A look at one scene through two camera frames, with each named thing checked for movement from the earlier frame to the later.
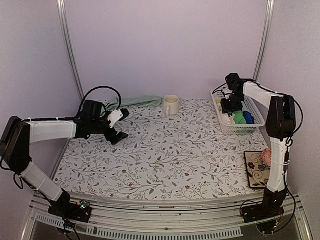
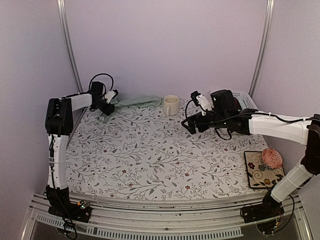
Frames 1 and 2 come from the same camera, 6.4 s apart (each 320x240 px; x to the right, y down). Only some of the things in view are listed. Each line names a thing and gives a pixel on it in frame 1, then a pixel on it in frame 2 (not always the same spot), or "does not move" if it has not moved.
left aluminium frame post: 68,43 does not move
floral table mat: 185,153 does not move
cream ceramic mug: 171,104 does not move
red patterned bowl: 266,155 does not move
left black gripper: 110,137 → 109,110
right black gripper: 226,107 → 192,119
